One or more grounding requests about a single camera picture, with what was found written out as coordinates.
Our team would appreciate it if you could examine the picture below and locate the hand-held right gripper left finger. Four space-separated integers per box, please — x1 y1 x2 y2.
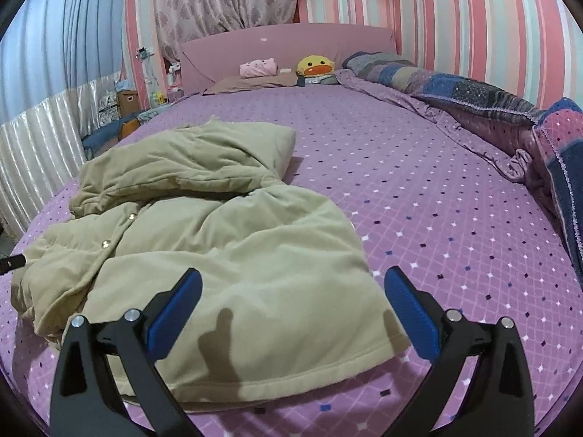
49 268 217 437

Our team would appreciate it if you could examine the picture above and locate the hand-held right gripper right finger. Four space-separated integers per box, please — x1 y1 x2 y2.
384 266 536 437

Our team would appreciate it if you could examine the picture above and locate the beige puffer jacket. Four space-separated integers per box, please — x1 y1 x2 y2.
10 119 411 415

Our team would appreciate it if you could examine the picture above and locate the purple dotted bed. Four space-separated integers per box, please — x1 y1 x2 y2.
0 83 583 437

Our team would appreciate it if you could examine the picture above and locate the silver pleated curtain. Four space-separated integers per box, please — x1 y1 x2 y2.
0 73 124 237

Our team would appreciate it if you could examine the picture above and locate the blue cloth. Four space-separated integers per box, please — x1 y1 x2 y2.
82 121 137 149

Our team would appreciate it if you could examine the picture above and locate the white patterned bag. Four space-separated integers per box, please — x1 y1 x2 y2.
98 91 120 123

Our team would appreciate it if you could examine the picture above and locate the cardboard box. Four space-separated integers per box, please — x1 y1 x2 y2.
117 88 140 117

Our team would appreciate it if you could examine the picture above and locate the patchwork quilt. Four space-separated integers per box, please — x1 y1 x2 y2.
334 51 583 292

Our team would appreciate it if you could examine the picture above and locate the blue pleated curtain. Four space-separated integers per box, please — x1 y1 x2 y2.
0 0 126 123

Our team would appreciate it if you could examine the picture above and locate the brown pillow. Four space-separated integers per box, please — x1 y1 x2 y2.
203 73 299 95

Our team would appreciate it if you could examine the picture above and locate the pink plush pillow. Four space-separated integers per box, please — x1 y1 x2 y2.
240 58 278 78

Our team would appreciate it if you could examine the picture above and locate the yellow duck plush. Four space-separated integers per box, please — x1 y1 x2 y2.
296 55 336 77

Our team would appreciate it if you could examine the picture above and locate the pink headboard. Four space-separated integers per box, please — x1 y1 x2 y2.
180 23 396 96

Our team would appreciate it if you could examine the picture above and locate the pink patterned curtain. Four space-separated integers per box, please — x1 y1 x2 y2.
152 0 304 62

